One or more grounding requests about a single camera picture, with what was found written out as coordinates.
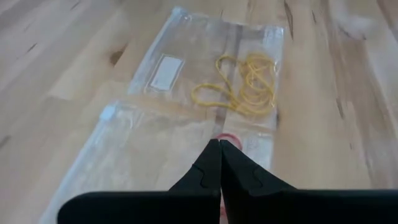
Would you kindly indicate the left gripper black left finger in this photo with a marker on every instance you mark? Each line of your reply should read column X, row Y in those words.
column 140, row 208

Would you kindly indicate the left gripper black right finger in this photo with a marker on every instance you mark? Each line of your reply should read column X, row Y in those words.
column 295, row 208

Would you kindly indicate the clear plastic zip bag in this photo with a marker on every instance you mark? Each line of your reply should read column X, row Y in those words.
column 199, row 40
column 140, row 149

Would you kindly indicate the red rubber band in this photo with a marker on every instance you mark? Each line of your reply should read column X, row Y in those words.
column 230, row 135

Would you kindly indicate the yellow rubber band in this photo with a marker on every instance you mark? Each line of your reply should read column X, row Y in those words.
column 258, row 57
column 217, row 62
column 199, row 101

